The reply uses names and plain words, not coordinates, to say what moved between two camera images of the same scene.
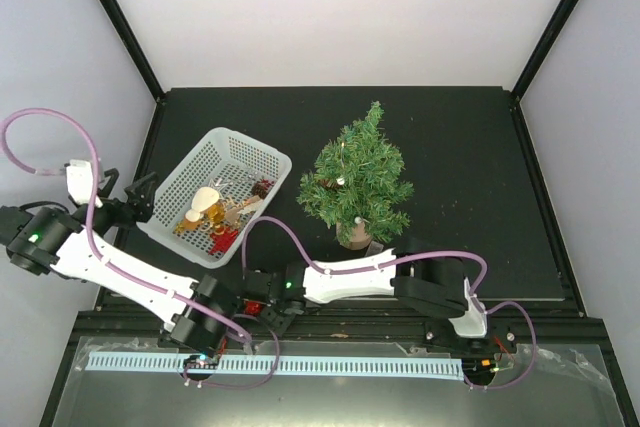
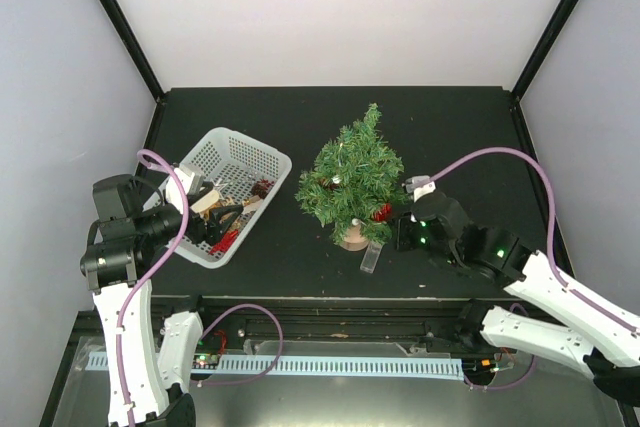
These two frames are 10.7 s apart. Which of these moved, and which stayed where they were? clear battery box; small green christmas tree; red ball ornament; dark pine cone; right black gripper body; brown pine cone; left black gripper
Moved: red ball ornament; left black gripper; right black gripper body
Stayed: clear battery box; small green christmas tree; dark pine cone; brown pine cone
